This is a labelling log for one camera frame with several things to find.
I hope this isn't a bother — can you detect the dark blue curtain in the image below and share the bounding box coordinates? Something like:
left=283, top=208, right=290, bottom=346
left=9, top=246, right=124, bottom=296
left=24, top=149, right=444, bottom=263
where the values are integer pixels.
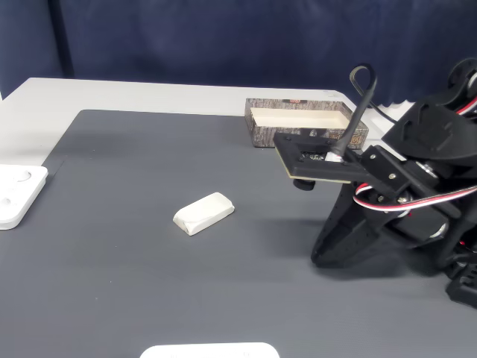
left=0, top=0, right=477, bottom=109

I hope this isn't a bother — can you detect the black camera module with mount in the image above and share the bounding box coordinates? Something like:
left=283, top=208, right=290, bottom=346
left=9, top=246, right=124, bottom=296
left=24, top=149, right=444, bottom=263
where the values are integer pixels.
left=273, top=132, right=411, bottom=194

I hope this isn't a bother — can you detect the white flat device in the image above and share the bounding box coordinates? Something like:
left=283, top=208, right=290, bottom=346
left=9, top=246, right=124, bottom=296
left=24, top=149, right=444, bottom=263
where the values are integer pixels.
left=139, top=342, right=281, bottom=358

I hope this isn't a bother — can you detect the red white black servo wire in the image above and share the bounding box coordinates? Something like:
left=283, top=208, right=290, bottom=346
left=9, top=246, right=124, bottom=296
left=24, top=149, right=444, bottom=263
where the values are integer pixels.
left=452, top=69, right=477, bottom=122
left=352, top=182, right=477, bottom=219

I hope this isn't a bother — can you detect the white tray with round wells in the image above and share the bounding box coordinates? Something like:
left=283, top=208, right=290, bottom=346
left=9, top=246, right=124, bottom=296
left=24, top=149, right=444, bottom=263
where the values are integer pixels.
left=0, top=163, right=50, bottom=231

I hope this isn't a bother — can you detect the bark patterned cardboard box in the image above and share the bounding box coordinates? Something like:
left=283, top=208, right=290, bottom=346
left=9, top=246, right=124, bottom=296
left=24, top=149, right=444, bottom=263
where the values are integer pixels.
left=244, top=97, right=370, bottom=149

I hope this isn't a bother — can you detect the white block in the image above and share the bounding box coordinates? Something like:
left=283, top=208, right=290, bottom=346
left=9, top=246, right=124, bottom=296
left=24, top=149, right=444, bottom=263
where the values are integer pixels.
left=172, top=191, right=236, bottom=237

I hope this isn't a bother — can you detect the black camera cable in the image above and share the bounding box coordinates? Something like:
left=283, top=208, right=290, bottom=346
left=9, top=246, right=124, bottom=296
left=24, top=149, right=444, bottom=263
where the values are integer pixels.
left=335, top=63, right=402, bottom=160

